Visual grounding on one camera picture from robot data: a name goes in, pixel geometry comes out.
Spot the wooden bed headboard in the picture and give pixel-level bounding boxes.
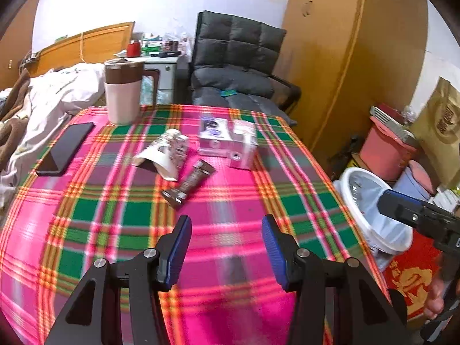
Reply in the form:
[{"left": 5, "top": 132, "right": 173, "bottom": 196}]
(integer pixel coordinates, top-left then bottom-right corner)
[{"left": 27, "top": 22, "right": 135, "bottom": 76}]

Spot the brown snack wrapper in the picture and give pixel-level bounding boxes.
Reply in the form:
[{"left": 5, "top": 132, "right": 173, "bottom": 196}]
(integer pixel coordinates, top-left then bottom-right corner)
[{"left": 160, "top": 160, "right": 216, "bottom": 210}]

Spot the brown fleece blanket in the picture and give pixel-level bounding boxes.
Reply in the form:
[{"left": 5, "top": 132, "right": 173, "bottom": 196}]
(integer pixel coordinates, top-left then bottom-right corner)
[{"left": 0, "top": 68, "right": 31, "bottom": 173}]

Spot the black smartphone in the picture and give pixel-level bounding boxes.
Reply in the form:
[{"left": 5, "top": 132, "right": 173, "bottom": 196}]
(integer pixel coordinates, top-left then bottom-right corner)
[{"left": 36, "top": 122, "right": 96, "bottom": 177}]

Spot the white duvet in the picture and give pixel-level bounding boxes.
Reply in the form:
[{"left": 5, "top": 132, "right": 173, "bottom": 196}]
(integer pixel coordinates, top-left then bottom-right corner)
[{"left": 0, "top": 63, "right": 108, "bottom": 205}]

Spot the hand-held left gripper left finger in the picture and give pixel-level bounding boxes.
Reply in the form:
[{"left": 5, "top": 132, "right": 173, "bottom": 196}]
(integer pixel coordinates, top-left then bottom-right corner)
[{"left": 45, "top": 214, "right": 193, "bottom": 345}]

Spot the blue round container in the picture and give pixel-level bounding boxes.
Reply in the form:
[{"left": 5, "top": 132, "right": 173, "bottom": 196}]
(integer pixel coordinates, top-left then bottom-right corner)
[{"left": 393, "top": 176, "right": 432, "bottom": 202}]

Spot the pink plastic bucket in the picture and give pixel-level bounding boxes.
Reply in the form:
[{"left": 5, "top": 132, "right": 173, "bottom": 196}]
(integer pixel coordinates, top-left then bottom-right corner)
[{"left": 359, "top": 124, "right": 419, "bottom": 182}]

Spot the crumpled white paper carton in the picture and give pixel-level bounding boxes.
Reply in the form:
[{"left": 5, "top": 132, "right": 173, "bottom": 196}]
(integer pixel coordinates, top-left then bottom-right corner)
[{"left": 131, "top": 129, "right": 189, "bottom": 182}]

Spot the pink green plaid tablecloth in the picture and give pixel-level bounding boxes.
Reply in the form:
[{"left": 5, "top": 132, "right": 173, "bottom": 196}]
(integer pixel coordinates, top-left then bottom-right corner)
[{"left": 0, "top": 104, "right": 392, "bottom": 345}]

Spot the person's right hand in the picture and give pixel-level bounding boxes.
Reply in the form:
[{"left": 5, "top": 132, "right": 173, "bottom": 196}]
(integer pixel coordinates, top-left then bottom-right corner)
[{"left": 424, "top": 277, "right": 454, "bottom": 320}]

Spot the gold paper bag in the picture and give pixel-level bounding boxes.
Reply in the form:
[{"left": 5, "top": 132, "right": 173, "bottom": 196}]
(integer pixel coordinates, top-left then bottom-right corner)
[{"left": 410, "top": 77, "right": 460, "bottom": 187}]

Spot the wooden wardrobe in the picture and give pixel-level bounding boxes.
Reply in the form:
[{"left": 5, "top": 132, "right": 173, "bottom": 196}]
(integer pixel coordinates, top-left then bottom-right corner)
[{"left": 278, "top": 0, "right": 430, "bottom": 159}]

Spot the grey striped box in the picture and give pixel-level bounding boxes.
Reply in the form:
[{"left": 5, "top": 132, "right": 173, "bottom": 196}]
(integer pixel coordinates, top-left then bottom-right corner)
[{"left": 370, "top": 104, "right": 419, "bottom": 144}]

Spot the white round trash bin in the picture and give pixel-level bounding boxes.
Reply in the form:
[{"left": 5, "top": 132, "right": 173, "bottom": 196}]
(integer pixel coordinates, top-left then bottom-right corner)
[{"left": 333, "top": 167, "right": 414, "bottom": 261}]

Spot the clear plastic bag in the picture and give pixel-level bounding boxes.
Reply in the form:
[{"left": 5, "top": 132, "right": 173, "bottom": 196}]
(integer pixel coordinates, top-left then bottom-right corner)
[{"left": 140, "top": 77, "right": 171, "bottom": 106}]

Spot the red box with gold print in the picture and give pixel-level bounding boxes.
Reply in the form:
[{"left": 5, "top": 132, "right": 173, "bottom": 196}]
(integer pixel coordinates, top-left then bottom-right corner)
[{"left": 383, "top": 230, "right": 442, "bottom": 320}]

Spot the grey padded armchair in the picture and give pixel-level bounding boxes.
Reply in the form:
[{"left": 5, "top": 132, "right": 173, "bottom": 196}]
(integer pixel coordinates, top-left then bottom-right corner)
[{"left": 185, "top": 11, "right": 302, "bottom": 126}]

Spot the pink kettle with brown lid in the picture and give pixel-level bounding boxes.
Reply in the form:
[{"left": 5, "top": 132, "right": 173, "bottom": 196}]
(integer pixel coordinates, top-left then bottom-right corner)
[{"left": 103, "top": 57, "right": 160, "bottom": 126}]

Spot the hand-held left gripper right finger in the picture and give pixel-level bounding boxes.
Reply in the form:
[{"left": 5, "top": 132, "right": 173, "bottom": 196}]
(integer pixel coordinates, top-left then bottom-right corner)
[{"left": 261, "top": 214, "right": 408, "bottom": 345}]

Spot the pink lid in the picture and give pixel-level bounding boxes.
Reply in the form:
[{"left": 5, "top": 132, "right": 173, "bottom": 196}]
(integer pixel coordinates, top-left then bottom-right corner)
[{"left": 408, "top": 160, "right": 437, "bottom": 193}]

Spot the white nightstand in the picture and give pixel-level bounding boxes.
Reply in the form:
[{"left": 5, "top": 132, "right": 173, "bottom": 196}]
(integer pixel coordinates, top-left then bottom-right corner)
[{"left": 142, "top": 55, "right": 179, "bottom": 105}]

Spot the white cardboard box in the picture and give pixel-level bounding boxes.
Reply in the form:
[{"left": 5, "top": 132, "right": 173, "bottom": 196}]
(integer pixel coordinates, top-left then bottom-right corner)
[{"left": 433, "top": 183, "right": 460, "bottom": 212}]

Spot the pink white small box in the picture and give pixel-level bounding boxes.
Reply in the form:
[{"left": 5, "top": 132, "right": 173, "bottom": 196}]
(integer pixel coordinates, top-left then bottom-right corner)
[{"left": 227, "top": 120, "right": 258, "bottom": 170}]

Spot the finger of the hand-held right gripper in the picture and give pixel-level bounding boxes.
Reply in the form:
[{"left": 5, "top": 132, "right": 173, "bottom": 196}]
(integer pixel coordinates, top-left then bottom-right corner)
[{"left": 377, "top": 189, "right": 428, "bottom": 228}]

